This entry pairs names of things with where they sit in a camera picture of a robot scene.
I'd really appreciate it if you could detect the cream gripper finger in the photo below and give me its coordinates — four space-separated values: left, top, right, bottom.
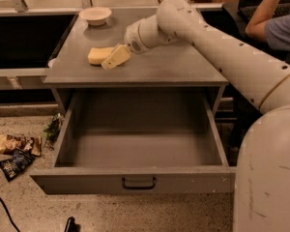
101 44 131 70

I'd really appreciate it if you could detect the yellow sponge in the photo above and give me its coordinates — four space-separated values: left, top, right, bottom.
88 47 113 65

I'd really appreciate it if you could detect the person's forearm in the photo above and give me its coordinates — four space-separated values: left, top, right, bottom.
246 0 280 42

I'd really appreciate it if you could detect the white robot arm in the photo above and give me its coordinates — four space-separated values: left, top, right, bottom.
102 0 290 232

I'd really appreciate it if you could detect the grey open top drawer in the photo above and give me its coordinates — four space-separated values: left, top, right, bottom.
30 91 235 194

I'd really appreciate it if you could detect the white bowl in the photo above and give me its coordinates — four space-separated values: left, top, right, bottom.
79 7 112 26

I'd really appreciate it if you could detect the grey cabinet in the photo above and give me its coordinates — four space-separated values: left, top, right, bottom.
44 7 227 111

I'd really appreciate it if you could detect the green snack bag on floor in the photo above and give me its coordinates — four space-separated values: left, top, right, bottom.
43 113 64 149

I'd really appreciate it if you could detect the tan snack bag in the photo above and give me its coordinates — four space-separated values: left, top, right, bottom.
0 134 42 157

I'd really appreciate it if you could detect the dark blue snack bag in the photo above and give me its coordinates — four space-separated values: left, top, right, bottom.
0 150 35 182

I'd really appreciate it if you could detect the black object on floor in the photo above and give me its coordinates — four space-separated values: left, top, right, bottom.
64 217 77 232

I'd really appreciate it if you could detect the black drawer handle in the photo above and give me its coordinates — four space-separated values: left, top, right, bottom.
121 177 157 190

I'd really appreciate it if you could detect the black cable on floor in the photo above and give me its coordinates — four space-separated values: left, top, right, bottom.
0 190 22 232

